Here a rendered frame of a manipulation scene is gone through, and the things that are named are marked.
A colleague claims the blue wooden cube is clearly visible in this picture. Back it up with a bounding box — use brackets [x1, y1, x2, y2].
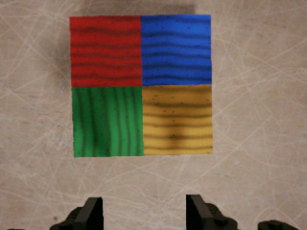
[140, 14, 212, 86]

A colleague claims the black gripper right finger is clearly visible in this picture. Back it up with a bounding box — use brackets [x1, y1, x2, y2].
[186, 194, 299, 230]

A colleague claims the yellow wooden cube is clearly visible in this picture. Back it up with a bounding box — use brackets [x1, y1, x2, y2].
[142, 84, 213, 155]

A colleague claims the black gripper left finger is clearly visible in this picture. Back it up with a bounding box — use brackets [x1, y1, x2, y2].
[49, 197, 104, 230]

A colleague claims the green wood-grain cube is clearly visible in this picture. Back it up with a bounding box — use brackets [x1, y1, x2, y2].
[72, 86, 144, 157]

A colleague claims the red cube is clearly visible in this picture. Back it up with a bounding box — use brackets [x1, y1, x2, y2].
[69, 15, 142, 87]

